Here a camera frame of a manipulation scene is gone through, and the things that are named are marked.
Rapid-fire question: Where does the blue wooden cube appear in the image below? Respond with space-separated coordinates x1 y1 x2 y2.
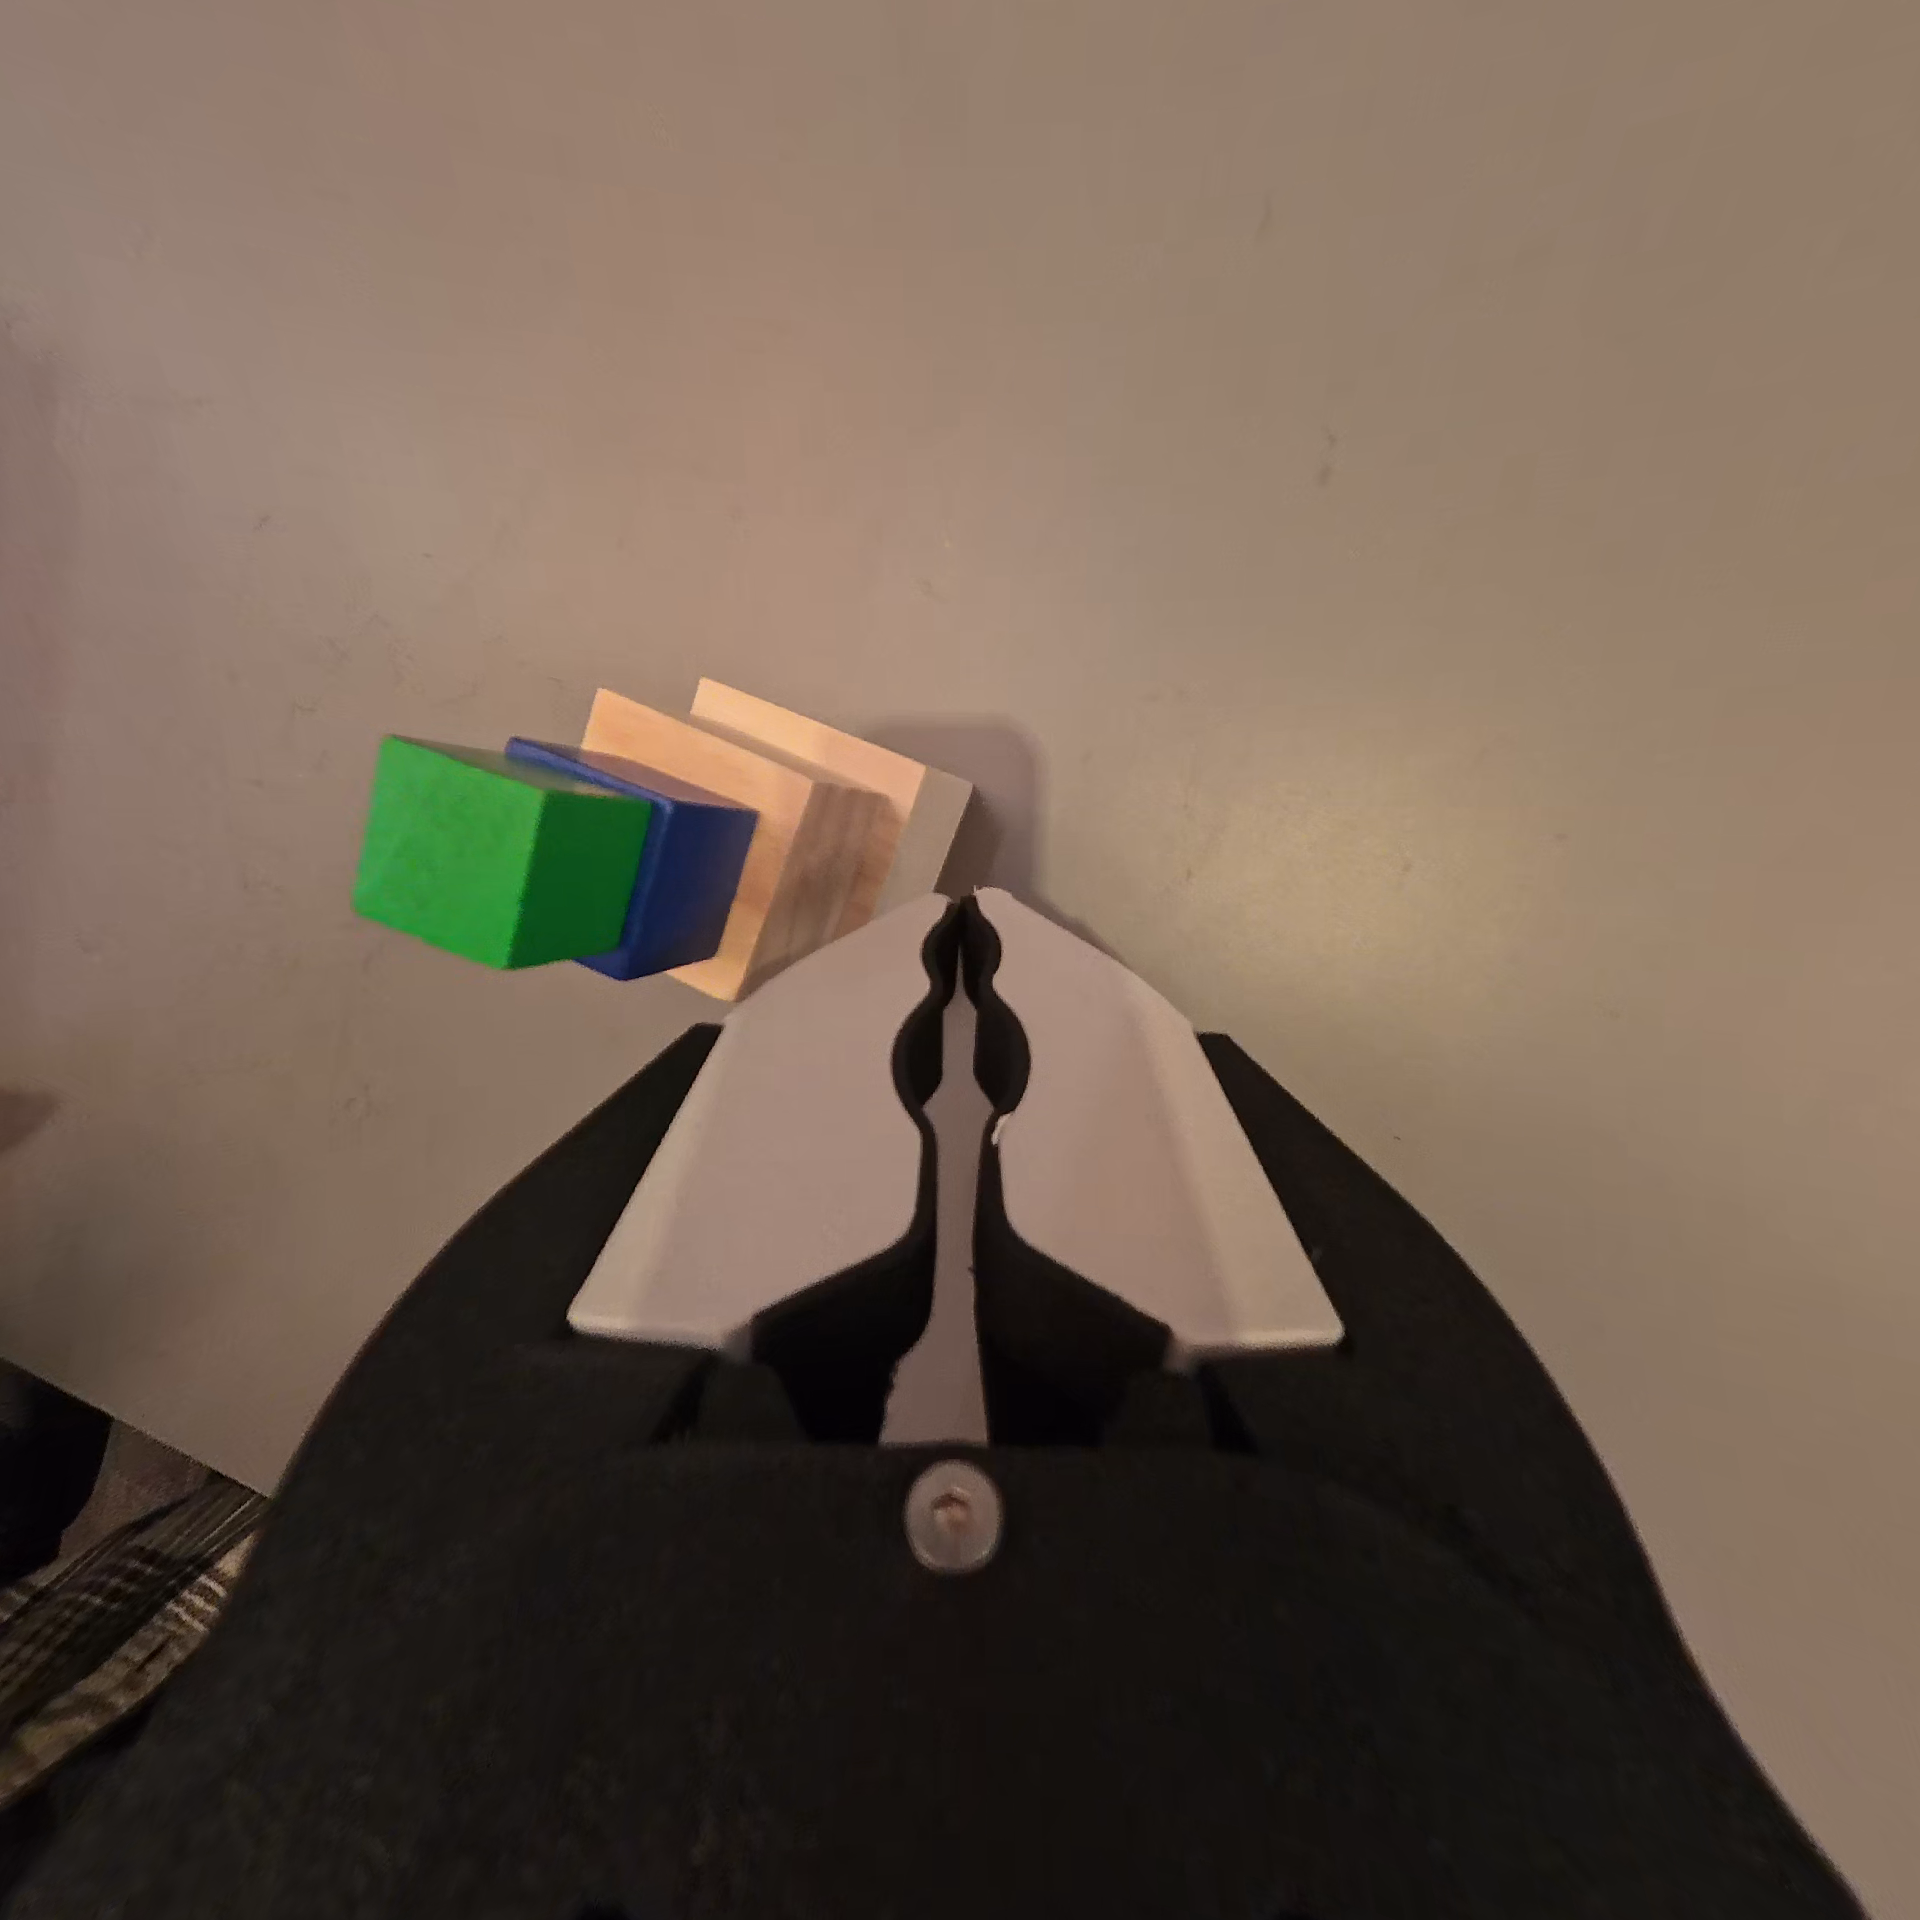
504 736 760 986

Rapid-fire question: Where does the small natural wooden cube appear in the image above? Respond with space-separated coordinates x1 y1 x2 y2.
582 688 910 1004

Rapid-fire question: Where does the green wooden cube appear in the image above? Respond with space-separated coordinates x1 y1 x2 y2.
352 736 655 972

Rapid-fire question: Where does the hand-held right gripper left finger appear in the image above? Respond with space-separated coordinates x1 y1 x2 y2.
566 896 962 1445

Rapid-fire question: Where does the person's plaid shirt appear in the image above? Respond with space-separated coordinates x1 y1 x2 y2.
0 1477 272 1808

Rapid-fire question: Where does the large natural wooden cube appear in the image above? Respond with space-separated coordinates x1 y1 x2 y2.
691 679 986 916

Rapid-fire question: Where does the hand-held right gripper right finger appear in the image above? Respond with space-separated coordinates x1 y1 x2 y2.
959 886 1346 1450

